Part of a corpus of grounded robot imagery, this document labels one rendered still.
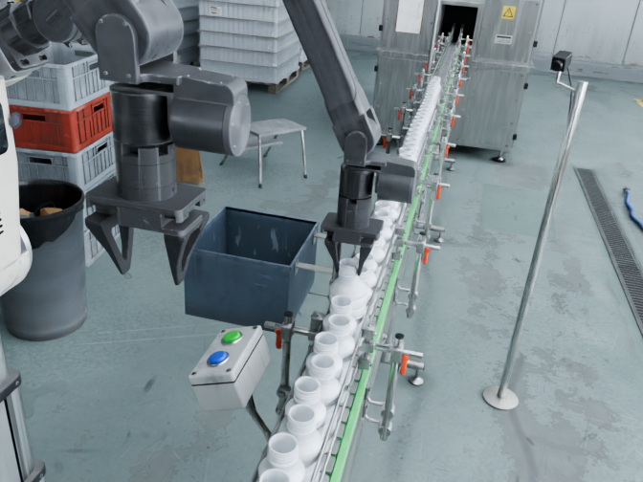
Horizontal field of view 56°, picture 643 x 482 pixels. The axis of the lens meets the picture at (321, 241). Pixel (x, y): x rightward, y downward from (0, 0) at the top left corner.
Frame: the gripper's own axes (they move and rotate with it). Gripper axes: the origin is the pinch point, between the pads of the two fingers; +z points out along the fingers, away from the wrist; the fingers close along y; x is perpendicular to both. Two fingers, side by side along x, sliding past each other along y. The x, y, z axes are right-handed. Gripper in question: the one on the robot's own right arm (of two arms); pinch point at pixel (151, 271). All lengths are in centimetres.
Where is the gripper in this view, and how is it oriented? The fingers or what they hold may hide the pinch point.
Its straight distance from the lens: 67.2
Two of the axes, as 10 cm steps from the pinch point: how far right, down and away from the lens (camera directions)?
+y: 9.7, 1.7, -1.8
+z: -0.7, 8.9, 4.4
